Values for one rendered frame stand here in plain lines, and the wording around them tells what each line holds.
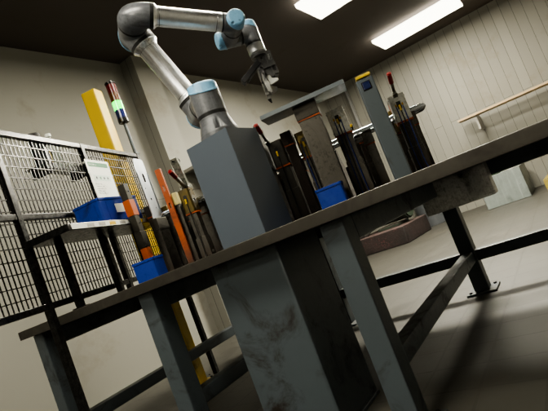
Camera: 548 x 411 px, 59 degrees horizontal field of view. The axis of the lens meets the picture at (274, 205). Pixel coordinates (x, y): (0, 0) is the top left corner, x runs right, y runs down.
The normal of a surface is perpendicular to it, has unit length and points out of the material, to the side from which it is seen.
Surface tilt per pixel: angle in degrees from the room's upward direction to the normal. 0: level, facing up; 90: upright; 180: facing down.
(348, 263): 90
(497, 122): 90
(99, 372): 90
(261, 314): 90
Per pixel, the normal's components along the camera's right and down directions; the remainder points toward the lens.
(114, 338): 0.79, -0.34
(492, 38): -0.51, 0.13
